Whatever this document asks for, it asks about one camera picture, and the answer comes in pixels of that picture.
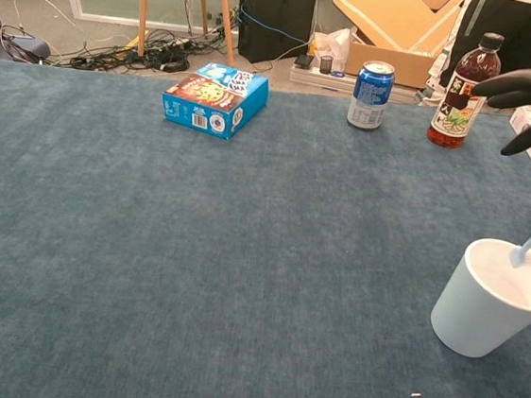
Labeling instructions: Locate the blue network cable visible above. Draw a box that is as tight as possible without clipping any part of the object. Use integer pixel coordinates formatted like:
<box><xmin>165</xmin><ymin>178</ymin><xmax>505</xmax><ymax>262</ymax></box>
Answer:
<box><xmin>237</xmin><ymin>9</ymin><xmax>314</xmax><ymax>42</ymax></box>

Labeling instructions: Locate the blue table mat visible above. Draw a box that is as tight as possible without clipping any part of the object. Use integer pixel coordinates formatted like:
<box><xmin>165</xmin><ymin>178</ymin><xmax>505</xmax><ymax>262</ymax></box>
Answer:
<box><xmin>0</xmin><ymin>60</ymin><xmax>531</xmax><ymax>398</ymax></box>

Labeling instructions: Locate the black computer tower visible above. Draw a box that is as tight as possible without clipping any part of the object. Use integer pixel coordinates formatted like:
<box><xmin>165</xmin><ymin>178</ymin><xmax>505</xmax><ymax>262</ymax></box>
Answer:
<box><xmin>231</xmin><ymin>0</ymin><xmax>317</xmax><ymax>71</ymax></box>

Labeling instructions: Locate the light blue plastic mug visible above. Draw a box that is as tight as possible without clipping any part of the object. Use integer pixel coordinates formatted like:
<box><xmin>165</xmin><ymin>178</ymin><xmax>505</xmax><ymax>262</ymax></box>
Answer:
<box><xmin>426</xmin><ymin>233</ymin><xmax>531</xmax><ymax>365</ymax></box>

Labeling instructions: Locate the white metal floor frame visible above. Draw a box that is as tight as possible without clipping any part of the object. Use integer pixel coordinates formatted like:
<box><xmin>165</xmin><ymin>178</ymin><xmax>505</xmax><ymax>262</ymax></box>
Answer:
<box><xmin>287</xmin><ymin>61</ymin><xmax>427</xmax><ymax>106</ymax></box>

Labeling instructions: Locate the black cable bundle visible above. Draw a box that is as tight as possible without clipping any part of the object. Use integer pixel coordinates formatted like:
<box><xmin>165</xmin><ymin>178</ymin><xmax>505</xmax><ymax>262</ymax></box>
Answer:
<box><xmin>53</xmin><ymin>15</ymin><xmax>239</xmax><ymax>86</ymax></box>

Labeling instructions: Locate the blue cookie box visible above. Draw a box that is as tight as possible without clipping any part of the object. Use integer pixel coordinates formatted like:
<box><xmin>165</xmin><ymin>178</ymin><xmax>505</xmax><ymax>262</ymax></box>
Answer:
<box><xmin>158</xmin><ymin>58</ymin><xmax>271</xmax><ymax>145</ymax></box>

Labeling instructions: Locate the standing person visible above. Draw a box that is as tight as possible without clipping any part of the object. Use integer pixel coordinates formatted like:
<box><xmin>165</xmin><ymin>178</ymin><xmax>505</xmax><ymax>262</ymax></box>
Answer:
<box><xmin>415</xmin><ymin>0</ymin><xmax>531</xmax><ymax>116</ymax></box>

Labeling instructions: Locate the open cardboard box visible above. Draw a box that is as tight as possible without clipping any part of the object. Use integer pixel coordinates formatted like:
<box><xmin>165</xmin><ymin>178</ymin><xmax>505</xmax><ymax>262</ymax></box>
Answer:
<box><xmin>324</xmin><ymin>0</ymin><xmax>468</xmax><ymax>93</ymax></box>

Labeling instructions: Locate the blue soda can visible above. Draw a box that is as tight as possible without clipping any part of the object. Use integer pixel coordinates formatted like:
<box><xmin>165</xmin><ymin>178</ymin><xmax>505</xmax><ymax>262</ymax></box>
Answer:
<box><xmin>345</xmin><ymin>58</ymin><xmax>398</xmax><ymax>133</ymax></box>

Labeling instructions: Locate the white plastic bag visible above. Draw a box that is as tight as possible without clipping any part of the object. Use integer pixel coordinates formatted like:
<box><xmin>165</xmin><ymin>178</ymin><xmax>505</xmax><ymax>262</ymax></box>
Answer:
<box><xmin>307</xmin><ymin>25</ymin><xmax>353</xmax><ymax>75</ymax></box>

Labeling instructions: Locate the dark tea bottle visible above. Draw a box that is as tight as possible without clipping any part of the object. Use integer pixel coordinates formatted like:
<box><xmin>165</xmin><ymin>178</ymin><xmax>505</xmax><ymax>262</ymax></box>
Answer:
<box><xmin>425</xmin><ymin>26</ymin><xmax>506</xmax><ymax>154</ymax></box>

